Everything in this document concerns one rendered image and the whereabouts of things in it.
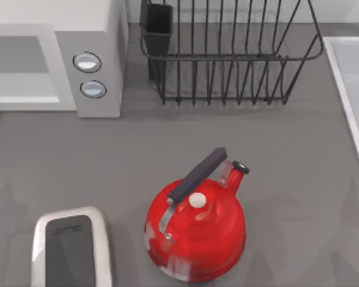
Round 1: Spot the pale microwave oven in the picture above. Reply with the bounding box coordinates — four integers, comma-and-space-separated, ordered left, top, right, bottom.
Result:
0, 0, 129, 119

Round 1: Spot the microwave knob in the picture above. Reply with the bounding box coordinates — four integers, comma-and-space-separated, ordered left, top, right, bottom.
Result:
79, 80, 107, 99
72, 51, 102, 74

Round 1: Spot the red kettle with black handle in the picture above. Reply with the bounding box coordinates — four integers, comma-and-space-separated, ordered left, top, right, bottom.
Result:
144, 146, 251, 283

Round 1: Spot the black cutlery holder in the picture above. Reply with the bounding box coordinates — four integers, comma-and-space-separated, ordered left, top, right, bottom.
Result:
140, 3, 174, 57

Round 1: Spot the black wire dish rack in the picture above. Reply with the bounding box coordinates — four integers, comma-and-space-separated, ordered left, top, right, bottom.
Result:
139, 0, 324, 106

